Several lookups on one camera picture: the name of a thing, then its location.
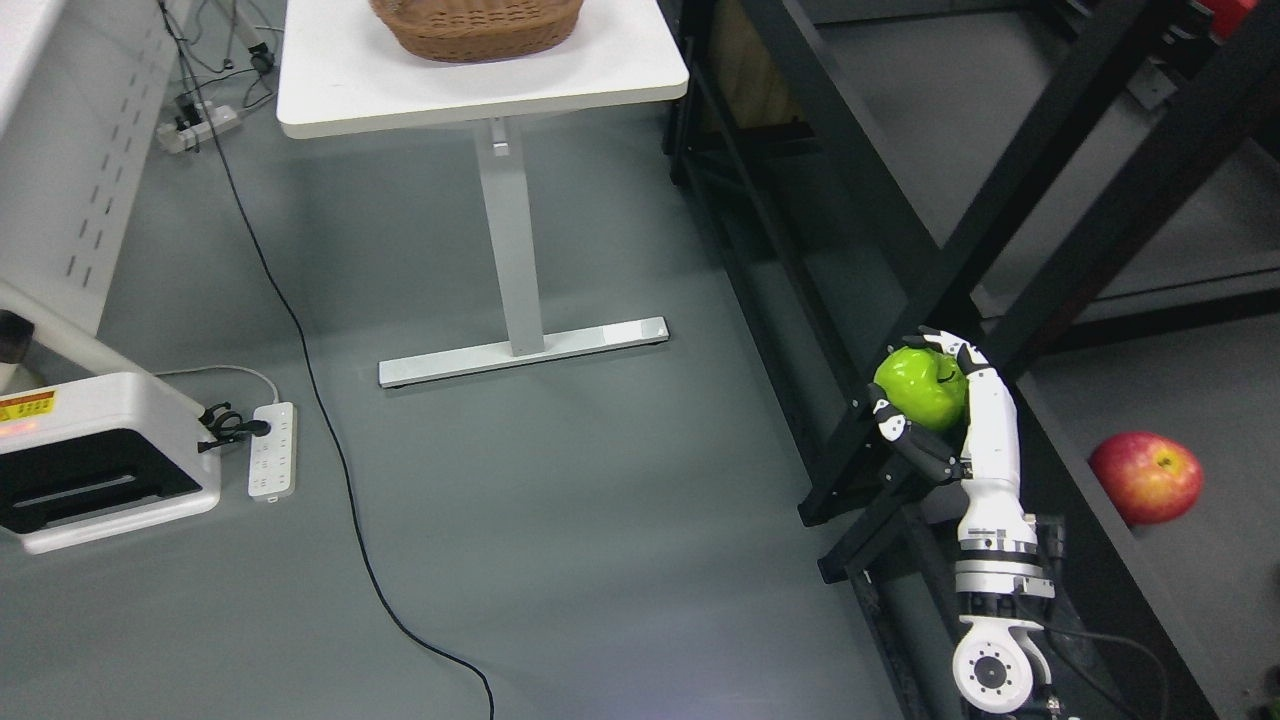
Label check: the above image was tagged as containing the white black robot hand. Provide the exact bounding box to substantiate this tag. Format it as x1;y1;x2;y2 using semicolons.
868;325;1037;556

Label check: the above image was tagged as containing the green apple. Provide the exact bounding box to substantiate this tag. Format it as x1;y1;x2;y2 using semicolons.
874;347;968;432

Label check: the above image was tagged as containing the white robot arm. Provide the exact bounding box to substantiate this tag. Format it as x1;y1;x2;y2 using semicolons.
951;530;1064;719

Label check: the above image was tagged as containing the red apple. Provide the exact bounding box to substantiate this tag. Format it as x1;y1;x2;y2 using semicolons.
1088;430;1204;527

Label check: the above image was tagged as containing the black metal shelf rack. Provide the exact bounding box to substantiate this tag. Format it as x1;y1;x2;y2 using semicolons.
668;1;1277;719

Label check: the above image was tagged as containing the white power strip near device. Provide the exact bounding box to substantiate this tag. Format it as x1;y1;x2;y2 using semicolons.
247;401;297;503

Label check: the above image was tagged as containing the brown wicker basket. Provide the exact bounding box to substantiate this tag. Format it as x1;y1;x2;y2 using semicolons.
369;1;582;63

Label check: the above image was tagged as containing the white power strip far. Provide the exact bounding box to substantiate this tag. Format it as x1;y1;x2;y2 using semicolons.
155;101;242;154

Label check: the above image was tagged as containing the white box device warning label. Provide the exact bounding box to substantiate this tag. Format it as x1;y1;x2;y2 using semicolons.
1;372;221;553

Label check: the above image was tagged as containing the white desk with perforated panel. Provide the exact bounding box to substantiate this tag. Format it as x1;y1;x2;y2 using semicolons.
1;1;189;374

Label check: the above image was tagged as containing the long black floor cable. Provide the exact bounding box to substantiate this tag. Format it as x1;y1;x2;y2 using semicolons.
155;0;497;720

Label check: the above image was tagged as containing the white pedestal table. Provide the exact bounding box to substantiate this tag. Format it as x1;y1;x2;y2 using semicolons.
276;1;689;388

